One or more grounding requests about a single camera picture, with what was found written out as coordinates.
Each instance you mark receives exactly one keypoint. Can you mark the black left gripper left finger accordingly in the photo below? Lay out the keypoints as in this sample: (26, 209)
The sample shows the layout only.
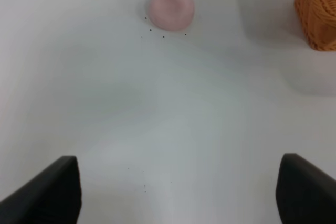
(53, 196)

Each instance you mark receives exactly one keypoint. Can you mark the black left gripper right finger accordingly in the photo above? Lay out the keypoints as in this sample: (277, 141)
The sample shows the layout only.
(304, 193)

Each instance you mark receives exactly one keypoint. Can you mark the pink peach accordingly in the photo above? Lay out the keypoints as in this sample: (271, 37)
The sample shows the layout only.
(171, 15)

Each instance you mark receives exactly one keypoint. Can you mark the orange wicker basket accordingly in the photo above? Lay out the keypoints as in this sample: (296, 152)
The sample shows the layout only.
(317, 18)

